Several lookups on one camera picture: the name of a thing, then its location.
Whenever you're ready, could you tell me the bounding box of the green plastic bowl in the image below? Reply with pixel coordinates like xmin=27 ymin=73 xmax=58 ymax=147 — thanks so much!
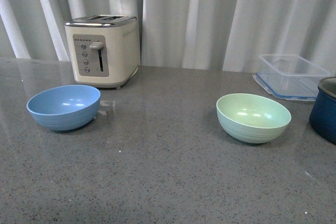
xmin=216 ymin=93 xmax=291 ymax=144

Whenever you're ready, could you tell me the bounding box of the blue plastic bowl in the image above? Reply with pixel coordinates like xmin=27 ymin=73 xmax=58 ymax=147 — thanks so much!
xmin=26 ymin=84 xmax=101 ymax=131

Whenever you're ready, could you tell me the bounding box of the cream two-slot toaster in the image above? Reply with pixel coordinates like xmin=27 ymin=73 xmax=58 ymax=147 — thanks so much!
xmin=65 ymin=15 xmax=141 ymax=88

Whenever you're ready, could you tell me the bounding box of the white pleated curtain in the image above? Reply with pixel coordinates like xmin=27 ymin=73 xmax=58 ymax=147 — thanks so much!
xmin=1 ymin=0 xmax=335 ymax=74

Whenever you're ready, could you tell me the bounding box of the clear plastic food container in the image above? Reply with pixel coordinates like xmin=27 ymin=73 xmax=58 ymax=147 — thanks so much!
xmin=253 ymin=54 xmax=330 ymax=101

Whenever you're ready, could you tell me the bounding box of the dark blue saucepan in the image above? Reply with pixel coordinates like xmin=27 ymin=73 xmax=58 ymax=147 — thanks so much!
xmin=309 ymin=77 xmax=335 ymax=144

